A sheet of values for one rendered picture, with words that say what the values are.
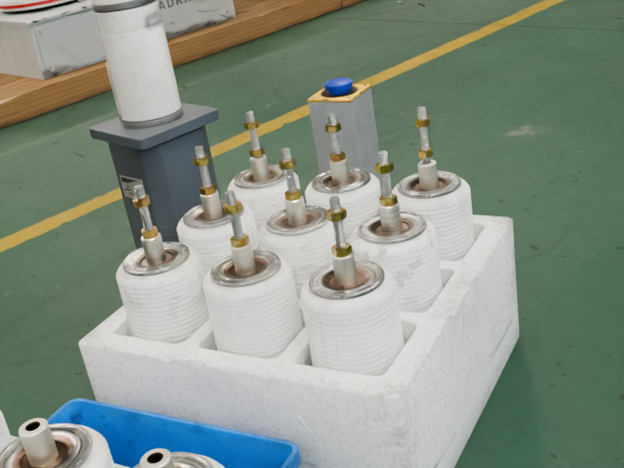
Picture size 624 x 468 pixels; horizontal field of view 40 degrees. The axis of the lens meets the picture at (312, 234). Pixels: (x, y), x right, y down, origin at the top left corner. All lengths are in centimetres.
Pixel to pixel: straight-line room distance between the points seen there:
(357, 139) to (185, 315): 40
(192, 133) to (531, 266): 56
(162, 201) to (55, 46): 164
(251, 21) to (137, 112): 199
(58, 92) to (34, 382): 162
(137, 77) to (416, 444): 68
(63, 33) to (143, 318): 202
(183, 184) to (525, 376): 57
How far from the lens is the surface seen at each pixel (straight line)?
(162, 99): 129
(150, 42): 127
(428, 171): 102
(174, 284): 94
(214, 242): 102
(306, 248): 96
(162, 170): 128
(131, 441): 100
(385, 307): 83
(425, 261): 92
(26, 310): 154
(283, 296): 88
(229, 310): 88
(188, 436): 93
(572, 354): 116
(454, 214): 101
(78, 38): 293
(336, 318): 81
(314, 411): 85
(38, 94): 279
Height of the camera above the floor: 65
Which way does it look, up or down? 25 degrees down
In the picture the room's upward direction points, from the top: 10 degrees counter-clockwise
